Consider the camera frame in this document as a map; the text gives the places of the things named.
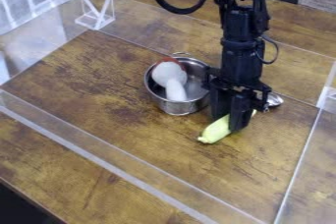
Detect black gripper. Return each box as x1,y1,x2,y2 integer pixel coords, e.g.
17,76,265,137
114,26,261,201
205,39,272,133

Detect green handled metal spoon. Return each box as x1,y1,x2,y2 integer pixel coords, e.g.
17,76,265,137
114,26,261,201
197,92,284,144

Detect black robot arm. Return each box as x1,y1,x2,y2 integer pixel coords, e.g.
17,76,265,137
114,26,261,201
201,0,272,132

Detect small steel pot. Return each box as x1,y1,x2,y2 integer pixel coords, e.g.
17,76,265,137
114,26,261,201
144,56,210,116

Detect white plush mushroom toy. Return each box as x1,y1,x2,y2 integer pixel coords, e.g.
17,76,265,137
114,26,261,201
150,57,188,101

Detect clear acrylic right barrier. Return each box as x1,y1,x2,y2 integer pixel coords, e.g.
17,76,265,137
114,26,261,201
274,62,336,224

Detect clear acrylic barrier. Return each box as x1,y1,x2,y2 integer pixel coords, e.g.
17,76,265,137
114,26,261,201
274,62,336,224
0,89,266,224

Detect clear acrylic front barrier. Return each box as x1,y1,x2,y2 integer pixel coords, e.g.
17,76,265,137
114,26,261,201
0,89,266,224

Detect clear acrylic triangle bracket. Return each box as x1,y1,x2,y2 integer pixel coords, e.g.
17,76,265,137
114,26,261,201
74,0,116,30

